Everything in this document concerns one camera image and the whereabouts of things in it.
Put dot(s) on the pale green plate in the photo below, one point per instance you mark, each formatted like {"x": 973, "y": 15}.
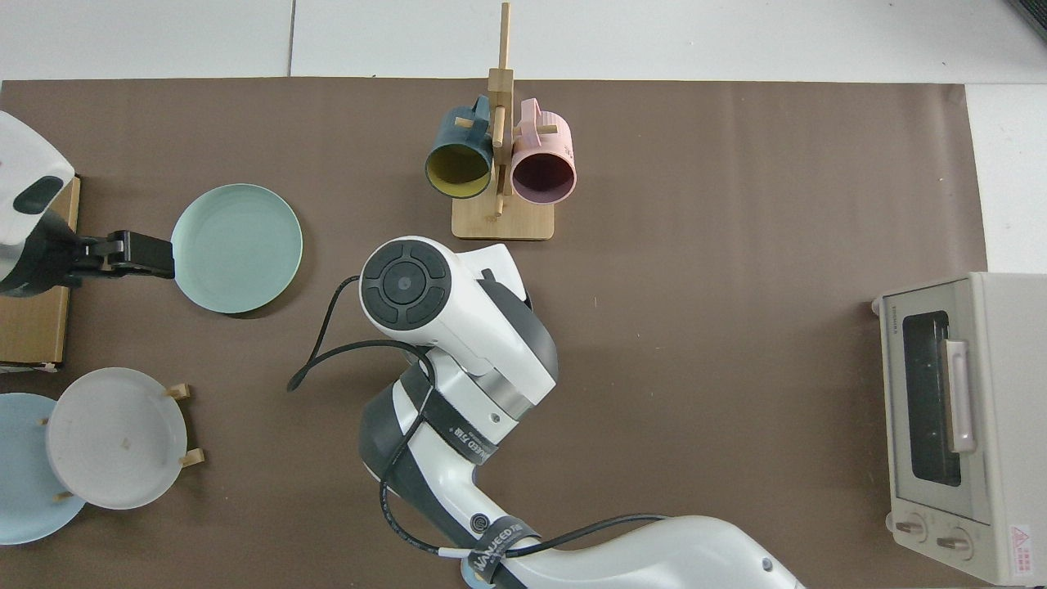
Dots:
{"x": 237, "y": 249}

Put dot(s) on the white plate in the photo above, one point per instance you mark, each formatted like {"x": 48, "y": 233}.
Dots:
{"x": 114, "y": 438}

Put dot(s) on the wooden plate rack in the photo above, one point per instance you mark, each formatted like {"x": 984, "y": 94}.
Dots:
{"x": 193, "y": 458}

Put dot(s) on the light blue plate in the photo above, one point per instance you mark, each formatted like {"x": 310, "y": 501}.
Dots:
{"x": 20, "y": 474}

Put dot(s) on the dark blue mug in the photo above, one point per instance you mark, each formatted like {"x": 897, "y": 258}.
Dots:
{"x": 454, "y": 135}

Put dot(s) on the wooden cup stand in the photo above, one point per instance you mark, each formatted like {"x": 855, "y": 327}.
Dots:
{"x": 503, "y": 222}

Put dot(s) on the pink ribbed mug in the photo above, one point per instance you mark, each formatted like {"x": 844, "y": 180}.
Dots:
{"x": 546, "y": 135}

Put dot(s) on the small blue round thing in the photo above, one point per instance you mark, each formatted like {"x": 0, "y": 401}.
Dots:
{"x": 466, "y": 571}

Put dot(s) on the brown table cloth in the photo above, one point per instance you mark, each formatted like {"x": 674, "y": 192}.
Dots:
{"x": 695, "y": 393}

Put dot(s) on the pale toaster oven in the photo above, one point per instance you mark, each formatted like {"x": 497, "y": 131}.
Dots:
{"x": 1006, "y": 458}

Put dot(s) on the dark grey flat object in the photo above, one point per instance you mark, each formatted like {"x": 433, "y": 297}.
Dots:
{"x": 1035, "y": 12}

